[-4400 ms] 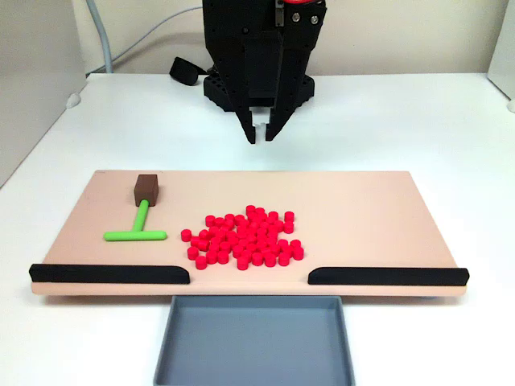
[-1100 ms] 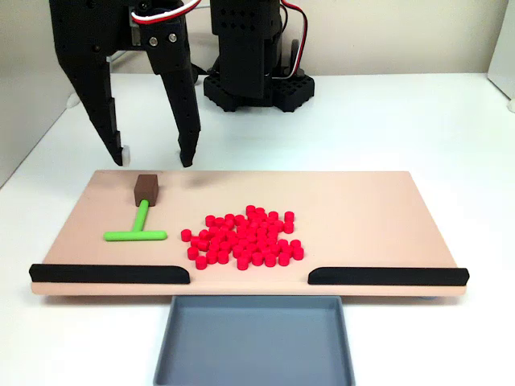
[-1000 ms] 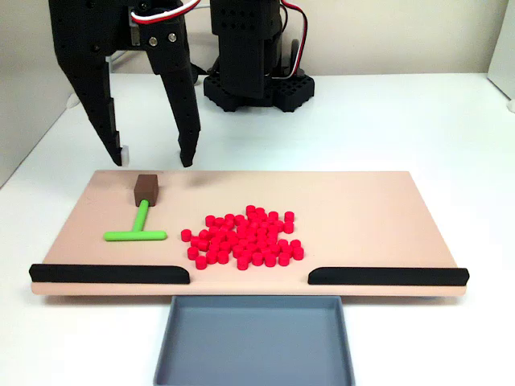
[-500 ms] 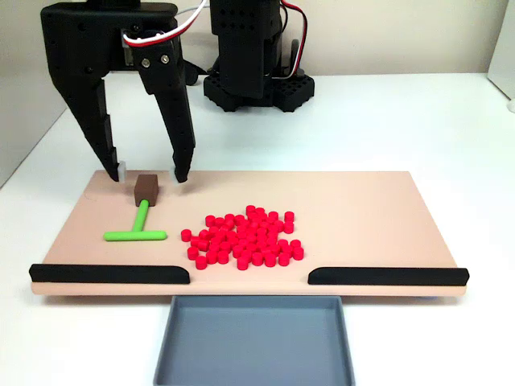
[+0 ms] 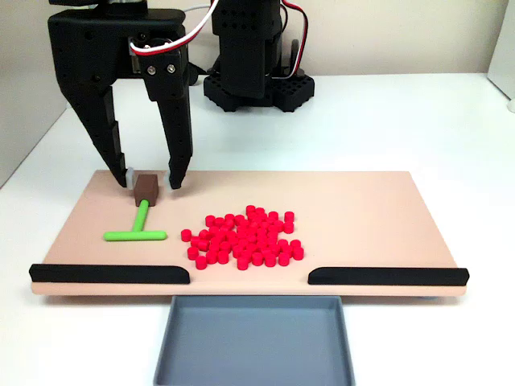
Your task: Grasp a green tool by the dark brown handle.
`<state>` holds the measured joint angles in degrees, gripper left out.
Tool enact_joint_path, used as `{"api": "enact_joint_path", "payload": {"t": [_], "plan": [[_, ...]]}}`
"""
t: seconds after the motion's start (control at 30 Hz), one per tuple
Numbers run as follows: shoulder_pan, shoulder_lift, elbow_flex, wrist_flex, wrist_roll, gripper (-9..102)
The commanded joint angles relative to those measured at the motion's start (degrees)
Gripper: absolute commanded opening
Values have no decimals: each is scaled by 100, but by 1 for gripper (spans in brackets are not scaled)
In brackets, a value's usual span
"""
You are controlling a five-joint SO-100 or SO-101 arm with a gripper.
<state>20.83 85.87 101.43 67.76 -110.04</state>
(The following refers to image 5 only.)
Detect green tool brown handle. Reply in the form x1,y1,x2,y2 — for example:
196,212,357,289
103,174,168,242

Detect white partition panel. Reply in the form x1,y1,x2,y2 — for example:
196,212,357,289
0,0,88,189

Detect pink board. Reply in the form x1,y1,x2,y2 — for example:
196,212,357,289
31,170,468,298

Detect grey tray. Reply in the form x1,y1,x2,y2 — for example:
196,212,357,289
152,295,357,386

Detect white red servo cable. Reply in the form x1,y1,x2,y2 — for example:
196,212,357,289
128,0,221,57
281,0,310,80

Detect black edge rail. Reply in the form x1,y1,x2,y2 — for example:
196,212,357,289
28,264,191,285
307,266,470,287

